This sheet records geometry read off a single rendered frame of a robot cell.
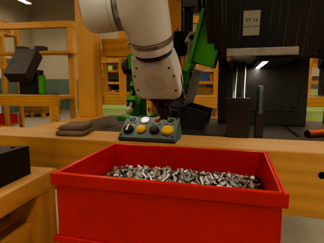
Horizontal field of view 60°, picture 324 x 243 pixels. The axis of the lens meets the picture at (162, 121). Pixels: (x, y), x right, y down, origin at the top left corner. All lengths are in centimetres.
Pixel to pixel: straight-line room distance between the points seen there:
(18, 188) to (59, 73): 1190
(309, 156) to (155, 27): 42
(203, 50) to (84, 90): 74
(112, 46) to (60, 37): 1107
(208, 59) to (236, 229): 62
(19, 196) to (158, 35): 40
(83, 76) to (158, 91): 90
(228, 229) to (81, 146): 50
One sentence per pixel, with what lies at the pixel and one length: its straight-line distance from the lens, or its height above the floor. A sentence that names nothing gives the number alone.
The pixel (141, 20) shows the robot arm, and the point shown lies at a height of 115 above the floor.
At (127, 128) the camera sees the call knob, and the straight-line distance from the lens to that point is 72.
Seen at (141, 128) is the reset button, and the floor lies 93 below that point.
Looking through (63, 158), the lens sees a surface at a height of 84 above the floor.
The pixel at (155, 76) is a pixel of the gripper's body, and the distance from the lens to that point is 57.
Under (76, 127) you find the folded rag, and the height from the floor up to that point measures 92.
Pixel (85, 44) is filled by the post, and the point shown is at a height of 124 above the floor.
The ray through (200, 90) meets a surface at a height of 86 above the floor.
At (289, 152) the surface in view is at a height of 90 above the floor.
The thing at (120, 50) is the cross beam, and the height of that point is 121.
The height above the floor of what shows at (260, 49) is 112.
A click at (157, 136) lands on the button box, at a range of 70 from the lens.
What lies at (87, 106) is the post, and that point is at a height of 94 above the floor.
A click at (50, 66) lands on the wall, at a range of 1265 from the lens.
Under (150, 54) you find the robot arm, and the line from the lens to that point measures 53.
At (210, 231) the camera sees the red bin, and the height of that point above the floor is 86.
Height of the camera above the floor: 104
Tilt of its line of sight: 8 degrees down
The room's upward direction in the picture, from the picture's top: straight up
